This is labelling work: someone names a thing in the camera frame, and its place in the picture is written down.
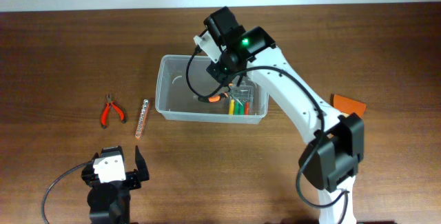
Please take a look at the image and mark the orange scraper with wooden handle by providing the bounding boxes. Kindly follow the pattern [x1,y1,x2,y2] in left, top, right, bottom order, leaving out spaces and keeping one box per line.
[332,94,367,117]

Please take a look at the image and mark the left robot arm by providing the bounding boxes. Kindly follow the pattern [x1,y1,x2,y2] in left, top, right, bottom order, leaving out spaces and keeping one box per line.
[81,145,150,224]

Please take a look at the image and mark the small red-handled cutting pliers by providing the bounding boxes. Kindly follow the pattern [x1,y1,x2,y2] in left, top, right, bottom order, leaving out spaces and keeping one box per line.
[100,93,127,130]

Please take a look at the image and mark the orange-handled needle-nose pliers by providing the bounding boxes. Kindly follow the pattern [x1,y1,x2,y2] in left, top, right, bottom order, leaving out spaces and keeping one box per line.
[198,83,240,103]

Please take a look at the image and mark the clear screwdriver bit case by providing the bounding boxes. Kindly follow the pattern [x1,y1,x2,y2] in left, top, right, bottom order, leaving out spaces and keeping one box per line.
[228,83,256,115]

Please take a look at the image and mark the orange socket bit rail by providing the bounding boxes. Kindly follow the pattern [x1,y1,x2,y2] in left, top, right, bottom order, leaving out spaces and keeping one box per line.
[135,99,150,140]

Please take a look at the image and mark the clear plastic container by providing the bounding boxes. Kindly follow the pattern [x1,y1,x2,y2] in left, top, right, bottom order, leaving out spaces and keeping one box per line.
[155,54,269,124]

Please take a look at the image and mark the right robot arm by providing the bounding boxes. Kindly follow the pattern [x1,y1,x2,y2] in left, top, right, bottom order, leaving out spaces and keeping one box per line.
[194,7,365,223]

